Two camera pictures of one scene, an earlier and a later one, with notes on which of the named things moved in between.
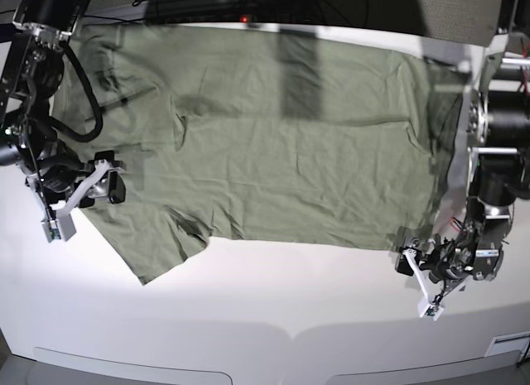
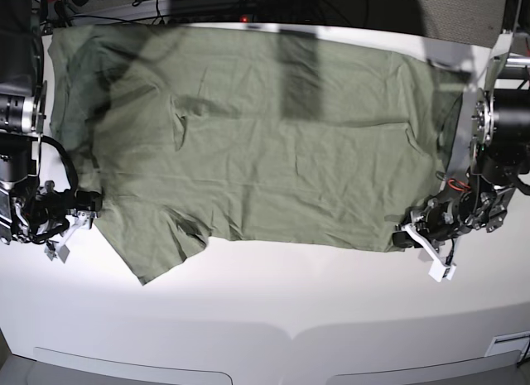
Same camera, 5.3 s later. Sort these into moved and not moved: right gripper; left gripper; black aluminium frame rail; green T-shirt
Moved: left gripper; right gripper
Not moved: green T-shirt; black aluminium frame rail
